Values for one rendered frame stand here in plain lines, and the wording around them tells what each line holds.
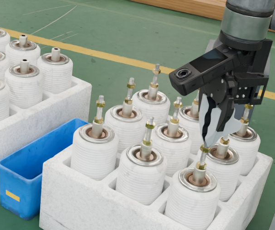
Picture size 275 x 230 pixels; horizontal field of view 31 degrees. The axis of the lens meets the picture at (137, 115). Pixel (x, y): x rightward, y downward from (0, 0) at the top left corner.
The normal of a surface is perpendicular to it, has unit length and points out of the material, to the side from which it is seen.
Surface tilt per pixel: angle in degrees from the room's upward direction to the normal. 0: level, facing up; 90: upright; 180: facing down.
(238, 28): 90
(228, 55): 28
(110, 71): 0
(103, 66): 0
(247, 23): 90
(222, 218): 0
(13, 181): 92
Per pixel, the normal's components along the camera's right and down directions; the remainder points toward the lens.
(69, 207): -0.52, 0.35
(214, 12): -0.25, 0.44
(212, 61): -0.29, -0.72
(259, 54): 0.36, 0.50
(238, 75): 0.14, -0.86
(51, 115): 0.84, 0.36
